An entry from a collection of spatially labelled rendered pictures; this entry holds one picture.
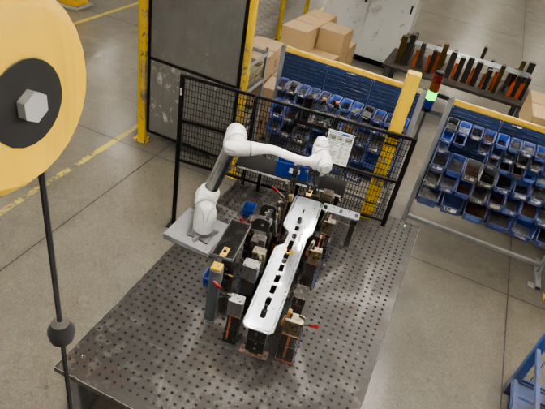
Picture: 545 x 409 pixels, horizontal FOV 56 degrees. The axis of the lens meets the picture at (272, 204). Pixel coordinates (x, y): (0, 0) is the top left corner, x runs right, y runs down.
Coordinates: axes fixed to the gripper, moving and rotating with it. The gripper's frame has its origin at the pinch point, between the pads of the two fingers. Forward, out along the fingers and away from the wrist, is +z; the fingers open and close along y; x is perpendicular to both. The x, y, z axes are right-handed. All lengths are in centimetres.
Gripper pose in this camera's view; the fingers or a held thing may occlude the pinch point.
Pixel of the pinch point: (310, 188)
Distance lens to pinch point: 366.7
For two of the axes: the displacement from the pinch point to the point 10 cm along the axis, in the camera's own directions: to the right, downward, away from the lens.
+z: -1.6, 7.9, 5.9
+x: 2.7, -5.4, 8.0
